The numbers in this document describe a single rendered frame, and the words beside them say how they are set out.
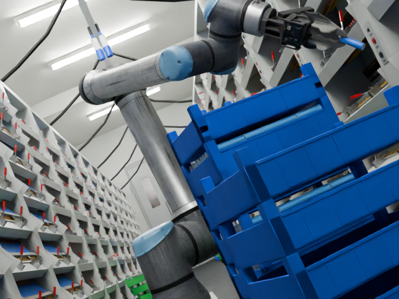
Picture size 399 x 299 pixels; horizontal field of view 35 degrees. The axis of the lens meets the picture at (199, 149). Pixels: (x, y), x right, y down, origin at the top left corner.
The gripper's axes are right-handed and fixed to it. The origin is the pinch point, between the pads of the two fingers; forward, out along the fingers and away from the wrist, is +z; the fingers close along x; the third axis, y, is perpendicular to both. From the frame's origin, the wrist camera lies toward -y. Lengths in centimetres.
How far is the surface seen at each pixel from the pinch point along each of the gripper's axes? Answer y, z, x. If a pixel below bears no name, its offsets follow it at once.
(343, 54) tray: -34.1, -5.8, -18.0
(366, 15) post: -13.2, 2.1, 2.8
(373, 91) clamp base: -25.3, 7.6, -23.2
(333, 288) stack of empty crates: 87, 26, -1
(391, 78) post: -10.4, 13.3, -11.0
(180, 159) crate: 48, -18, -18
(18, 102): -134, -234, -155
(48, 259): -17, -113, -147
